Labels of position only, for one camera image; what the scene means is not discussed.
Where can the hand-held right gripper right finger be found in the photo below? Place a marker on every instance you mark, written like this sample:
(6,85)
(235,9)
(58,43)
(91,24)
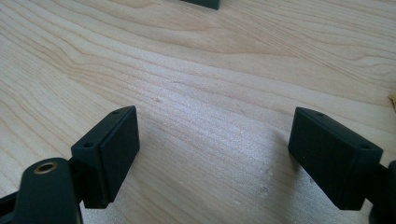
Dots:
(330,155)

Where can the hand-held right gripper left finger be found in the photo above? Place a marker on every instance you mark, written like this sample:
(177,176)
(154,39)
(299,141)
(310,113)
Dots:
(106,155)

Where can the dark block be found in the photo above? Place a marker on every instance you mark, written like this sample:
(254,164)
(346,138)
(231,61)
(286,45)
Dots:
(202,3)

